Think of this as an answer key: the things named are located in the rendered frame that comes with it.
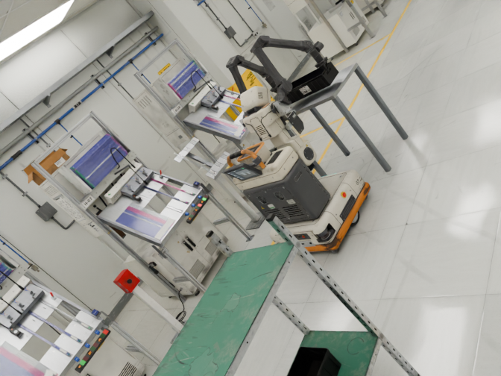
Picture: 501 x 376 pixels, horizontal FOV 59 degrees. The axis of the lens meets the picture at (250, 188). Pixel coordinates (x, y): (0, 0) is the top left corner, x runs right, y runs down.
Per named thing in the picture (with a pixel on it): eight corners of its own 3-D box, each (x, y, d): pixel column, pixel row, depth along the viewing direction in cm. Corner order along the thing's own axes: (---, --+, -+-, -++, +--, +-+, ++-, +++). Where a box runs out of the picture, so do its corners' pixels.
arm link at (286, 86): (244, 48, 321) (250, 41, 312) (258, 39, 327) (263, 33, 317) (281, 98, 324) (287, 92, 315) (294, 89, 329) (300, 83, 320)
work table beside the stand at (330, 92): (390, 171, 356) (332, 95, 330) (328, 185, 412) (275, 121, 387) (408, 136, 378) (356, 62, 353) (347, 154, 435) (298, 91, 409)
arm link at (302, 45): (256, 48, 325) (261, 41, 315) (255, 41, 326) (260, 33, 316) (307, 53, 340) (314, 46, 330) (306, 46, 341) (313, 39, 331)
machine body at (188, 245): (232, 243, 461) (192, 202, 441) (197, 298, 420) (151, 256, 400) (199, 251, 509) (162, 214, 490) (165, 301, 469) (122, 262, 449)
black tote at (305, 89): (283, 107, 386) (275, 98, 382) (291, 95, 395) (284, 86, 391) (330, 85, 340) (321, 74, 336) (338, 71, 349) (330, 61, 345)
